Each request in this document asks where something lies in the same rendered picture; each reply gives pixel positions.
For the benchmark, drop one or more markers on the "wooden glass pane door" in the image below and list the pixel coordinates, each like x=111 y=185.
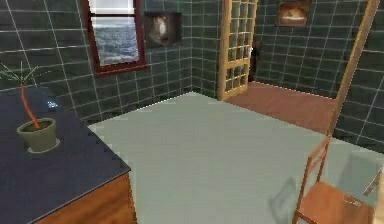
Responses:
x=236 y=50

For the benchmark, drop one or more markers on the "dark framed grey picture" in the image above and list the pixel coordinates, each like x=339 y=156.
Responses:
x=162 y=29

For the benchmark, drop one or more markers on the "red framed window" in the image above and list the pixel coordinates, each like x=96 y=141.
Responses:
x=115 y=36

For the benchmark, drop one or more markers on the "small pale blue object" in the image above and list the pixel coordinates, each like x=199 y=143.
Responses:
x=52 y=104

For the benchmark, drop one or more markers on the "brown framed orange picture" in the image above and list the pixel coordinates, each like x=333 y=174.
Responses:
x=293 y=12

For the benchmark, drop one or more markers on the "dark top wooden counter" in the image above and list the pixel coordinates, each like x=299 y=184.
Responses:
x=63 y=180

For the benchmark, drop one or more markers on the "potted plant with red stem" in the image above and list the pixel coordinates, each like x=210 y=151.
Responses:
x=37 y=133

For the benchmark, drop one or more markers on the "brown wooden chair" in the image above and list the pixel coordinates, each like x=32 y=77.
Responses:
x=328 y=200

